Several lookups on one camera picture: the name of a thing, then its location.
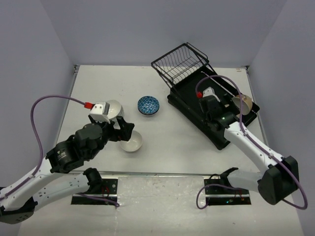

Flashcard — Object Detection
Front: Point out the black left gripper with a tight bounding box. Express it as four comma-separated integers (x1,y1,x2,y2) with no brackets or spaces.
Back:
88,114,135,159

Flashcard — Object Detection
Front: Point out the light blue ribbed bowl front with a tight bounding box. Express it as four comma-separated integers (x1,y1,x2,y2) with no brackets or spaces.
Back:
117,106,124,117

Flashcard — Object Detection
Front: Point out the light blue ribbed bowl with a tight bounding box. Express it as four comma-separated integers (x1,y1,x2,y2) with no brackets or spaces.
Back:
106,100,122,120
117,106,124,117

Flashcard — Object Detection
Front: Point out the orange flower beige bowl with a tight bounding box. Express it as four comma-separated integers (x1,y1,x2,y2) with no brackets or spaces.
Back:
120,131,143,152

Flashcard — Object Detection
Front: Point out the light blue ribbed bowl back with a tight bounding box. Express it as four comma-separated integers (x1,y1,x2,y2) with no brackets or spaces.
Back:
106,100,122,120

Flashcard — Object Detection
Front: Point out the red patterned white bowl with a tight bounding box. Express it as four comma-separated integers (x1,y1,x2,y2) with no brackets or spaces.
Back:
137,96,160,116

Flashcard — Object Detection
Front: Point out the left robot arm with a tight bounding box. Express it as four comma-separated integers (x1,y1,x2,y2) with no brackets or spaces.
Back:
0,117,135,224

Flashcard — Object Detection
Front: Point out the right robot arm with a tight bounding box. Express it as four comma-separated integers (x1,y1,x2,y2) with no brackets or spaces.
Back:
199,95,299,205

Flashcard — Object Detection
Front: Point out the beige floral bowl back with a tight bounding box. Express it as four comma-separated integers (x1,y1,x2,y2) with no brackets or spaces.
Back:
232,94,253,116

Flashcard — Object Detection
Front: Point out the black wire dish rack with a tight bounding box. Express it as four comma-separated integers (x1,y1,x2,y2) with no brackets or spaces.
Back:
151,42,261,150

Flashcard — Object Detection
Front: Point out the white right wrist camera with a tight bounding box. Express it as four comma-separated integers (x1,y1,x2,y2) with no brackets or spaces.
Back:
195,87,221,102

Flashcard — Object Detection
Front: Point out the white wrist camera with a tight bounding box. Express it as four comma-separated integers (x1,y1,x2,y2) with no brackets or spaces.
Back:
84,102,110,123
195,87,221,102

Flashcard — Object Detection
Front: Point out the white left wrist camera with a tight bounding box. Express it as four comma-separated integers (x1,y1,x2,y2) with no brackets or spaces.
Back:
84,102,110,123

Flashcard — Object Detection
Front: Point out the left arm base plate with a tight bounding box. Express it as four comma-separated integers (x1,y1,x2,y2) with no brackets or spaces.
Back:
71,177,119,207

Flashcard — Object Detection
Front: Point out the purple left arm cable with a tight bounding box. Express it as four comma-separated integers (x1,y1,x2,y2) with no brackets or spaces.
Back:
0,94,121,208

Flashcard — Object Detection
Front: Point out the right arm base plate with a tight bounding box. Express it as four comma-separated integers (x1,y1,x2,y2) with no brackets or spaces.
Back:
205,186,251,206

